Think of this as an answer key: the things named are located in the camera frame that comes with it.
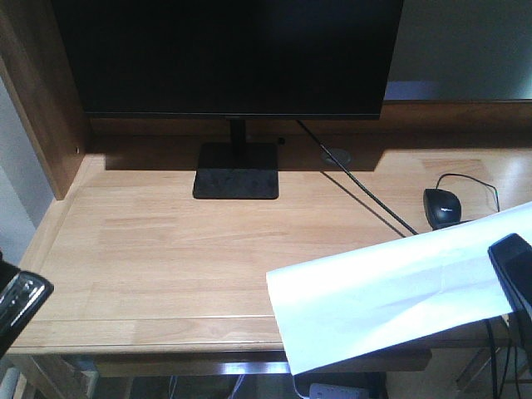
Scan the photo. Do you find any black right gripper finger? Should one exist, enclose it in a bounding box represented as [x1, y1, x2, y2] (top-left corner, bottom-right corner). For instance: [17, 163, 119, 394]
[488, 234, 531, 349]

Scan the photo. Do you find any white paper sheet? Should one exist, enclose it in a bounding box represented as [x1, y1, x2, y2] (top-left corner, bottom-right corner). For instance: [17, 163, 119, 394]
[266, 204, 531, 375]

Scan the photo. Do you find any black orange stapler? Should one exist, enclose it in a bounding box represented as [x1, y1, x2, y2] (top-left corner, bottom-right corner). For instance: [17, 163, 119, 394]
[1, 254, 54, 357]

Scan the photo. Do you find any wooden desk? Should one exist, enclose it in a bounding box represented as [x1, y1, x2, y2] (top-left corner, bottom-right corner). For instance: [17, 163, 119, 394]
[1, 1, 531, 398]

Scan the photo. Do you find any black computer mouse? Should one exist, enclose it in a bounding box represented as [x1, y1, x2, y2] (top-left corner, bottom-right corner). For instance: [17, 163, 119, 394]
[423, 188, 461, 229]

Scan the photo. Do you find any white power strip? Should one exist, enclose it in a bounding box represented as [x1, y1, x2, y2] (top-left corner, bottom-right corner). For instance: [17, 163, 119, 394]
[308, 383, 369, 399]

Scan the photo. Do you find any black computer monitor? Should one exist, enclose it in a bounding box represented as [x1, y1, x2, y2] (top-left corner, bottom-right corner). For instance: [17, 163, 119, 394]
[52, 1, 403, 200]

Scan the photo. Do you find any black mouse cable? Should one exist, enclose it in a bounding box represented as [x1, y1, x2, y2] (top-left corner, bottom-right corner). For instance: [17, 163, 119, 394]
[435, 172, 500, 214]

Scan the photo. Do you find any black monitor cable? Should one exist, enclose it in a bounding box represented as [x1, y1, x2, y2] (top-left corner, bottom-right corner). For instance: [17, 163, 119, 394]
[295, 119, 420, 237]

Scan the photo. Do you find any grey desk cable grommet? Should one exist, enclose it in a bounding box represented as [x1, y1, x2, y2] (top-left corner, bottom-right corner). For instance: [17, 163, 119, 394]
[320, 148, 352, 165]

